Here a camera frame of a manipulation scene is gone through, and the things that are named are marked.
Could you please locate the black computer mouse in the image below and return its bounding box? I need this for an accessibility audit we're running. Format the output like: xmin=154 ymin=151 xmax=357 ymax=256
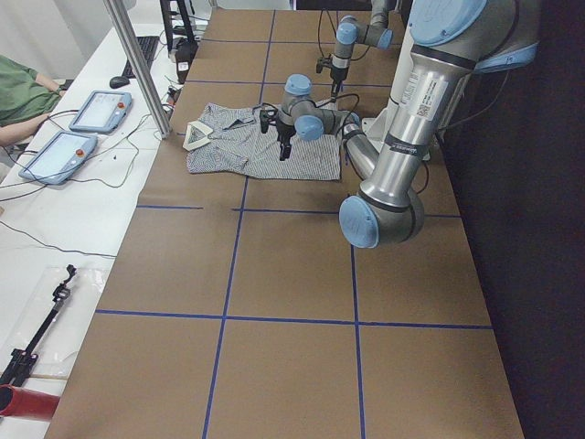
xmin=109 ymin=76 xmax=130 ymax=90

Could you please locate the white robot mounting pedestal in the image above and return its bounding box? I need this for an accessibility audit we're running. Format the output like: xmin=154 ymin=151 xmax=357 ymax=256
xmin=361 ymin=1 xmax=414 ymax=152

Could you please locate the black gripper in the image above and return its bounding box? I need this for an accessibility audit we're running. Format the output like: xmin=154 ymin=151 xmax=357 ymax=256
xmin=330 ymin=66 xmax=348 ymax=102
xmin=276 ymin=122 xmax=296 ymax=161

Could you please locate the black grabber tool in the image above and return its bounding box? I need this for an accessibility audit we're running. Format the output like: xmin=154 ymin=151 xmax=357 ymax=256
xmin=0 ymin=263 xmax=78 ymax=388

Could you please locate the striped polo shirt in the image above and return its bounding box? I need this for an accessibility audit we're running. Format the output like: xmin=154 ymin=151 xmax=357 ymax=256
xmin=184 ymin=102 xmax=340 ymax=181

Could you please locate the red cylinder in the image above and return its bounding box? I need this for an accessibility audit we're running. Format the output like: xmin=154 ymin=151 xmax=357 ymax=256
xmin=1 ymin=384 xmax=60 ymax=422

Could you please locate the lower teach pendant tablet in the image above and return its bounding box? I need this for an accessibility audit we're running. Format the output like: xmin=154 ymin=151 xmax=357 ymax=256
xmin=18 ymin=130 xmax=98 ymax=185

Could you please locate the black box with label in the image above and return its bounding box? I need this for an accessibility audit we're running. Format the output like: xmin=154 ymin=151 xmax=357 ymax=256
xmin=169 ymin=37 xmax=198 ymax=84

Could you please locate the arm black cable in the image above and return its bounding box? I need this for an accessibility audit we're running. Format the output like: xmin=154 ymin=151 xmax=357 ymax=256
xmin=316 ymin=7 xmax=339 ymax=59
xmin=255 ymin=93 xmax=362 ymax=121

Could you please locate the black keyboard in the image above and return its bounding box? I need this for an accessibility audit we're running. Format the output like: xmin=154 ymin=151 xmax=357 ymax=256
xmin=122 ymin=36 xmax=159 ymax=79

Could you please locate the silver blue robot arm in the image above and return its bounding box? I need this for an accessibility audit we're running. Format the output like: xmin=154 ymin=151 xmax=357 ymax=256
xmin=261 ymin=1 xmax=541 ymax=248
xmin=323 ymin=1 xmax=400 ymax=102

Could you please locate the upper teach pendant tablet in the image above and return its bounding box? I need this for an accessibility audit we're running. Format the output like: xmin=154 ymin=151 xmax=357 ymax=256
xmin=69 ymin=91 xmax=133 ymax=134

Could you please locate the teach pendant tablet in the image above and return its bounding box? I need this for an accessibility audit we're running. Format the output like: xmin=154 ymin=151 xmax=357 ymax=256
xmin=18 ymin=130 xmax=98 ymax=185
xmin=69 ymin=91 xmax=133 ymax=134

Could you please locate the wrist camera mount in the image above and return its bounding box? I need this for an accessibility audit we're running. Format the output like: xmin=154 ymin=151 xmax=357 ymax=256
xmin=259 ymin=105 xmax=279 ymax=134
xmin=315 ymin=56 xmax=332 ymax=74

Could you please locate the person in green shirt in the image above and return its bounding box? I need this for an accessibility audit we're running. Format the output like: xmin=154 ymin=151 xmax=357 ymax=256
xmin=1 ymin=55 xmax=66 ymax=146

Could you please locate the aluminium frame post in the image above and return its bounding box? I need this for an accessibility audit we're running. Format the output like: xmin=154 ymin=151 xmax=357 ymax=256
xmin=103 ymin=0 xmax=171 ymax=139

